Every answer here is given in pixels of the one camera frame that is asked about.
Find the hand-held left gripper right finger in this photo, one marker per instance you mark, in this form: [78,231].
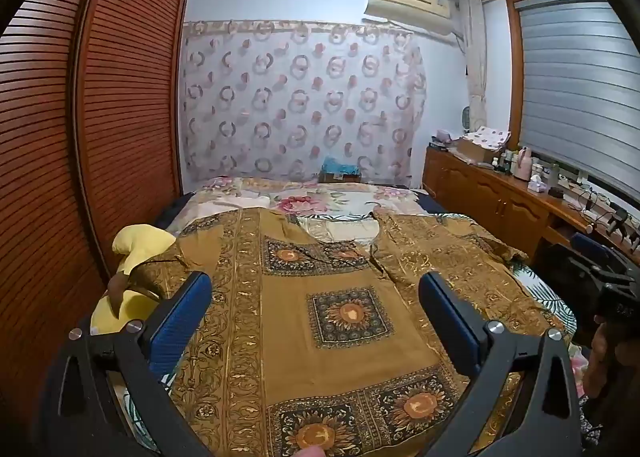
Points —
[450,317]

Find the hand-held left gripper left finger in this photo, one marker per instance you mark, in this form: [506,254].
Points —
[184,309]

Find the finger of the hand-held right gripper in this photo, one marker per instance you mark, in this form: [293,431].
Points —
[592,244]

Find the brown patterned shirt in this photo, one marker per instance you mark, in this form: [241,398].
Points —
[300,287]

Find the person's left hand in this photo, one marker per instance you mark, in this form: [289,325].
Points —
[312,452]

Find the yellow plush toy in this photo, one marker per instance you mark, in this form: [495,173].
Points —
[135,244]

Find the tissue box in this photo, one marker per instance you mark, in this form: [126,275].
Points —
[536,184]

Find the pink thermos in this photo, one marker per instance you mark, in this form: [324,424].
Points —
[523,164]

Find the wooden cabinet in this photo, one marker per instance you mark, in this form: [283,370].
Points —
[490,197]

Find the group of small bottles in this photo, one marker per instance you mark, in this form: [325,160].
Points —
[505,162]

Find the cardboard box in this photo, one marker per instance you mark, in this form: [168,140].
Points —
[475,152]

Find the floral cloth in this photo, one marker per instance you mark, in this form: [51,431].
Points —
[487,135]

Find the grey window blind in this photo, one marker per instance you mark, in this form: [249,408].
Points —
[580,87]

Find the floral quilt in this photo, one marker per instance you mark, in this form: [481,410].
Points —
[325,199]

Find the small desk fan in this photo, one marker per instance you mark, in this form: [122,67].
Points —
[466,119]

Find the purple pouch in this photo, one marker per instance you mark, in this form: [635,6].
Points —
[442,137]

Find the teal bag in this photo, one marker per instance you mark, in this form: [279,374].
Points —
[340,166]

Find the white corner curtain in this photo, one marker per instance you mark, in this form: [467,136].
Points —
[475,62]

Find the wooden window frame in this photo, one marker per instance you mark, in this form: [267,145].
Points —
[514,62]

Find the wall air conditioner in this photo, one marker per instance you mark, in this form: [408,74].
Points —
[410,2]

